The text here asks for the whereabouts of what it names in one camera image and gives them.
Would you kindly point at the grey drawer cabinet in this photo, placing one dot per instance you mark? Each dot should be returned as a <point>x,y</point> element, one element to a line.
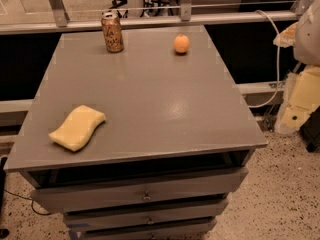
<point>176,140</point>

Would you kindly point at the yellow sponge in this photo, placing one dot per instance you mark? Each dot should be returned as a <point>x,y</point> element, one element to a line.
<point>77,128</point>

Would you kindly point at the metal railing frame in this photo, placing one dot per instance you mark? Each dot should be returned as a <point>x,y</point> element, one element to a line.
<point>45,16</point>

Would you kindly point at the orange fruit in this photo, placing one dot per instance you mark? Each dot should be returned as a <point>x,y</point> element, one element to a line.
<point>181,44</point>

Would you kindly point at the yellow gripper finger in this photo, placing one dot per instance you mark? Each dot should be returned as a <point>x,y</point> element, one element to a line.
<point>301,97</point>
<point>287,37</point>

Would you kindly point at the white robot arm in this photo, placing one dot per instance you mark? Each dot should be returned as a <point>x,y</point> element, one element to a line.
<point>306,48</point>

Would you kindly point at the orange soda can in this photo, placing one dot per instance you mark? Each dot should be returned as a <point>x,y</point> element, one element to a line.
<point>111,28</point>

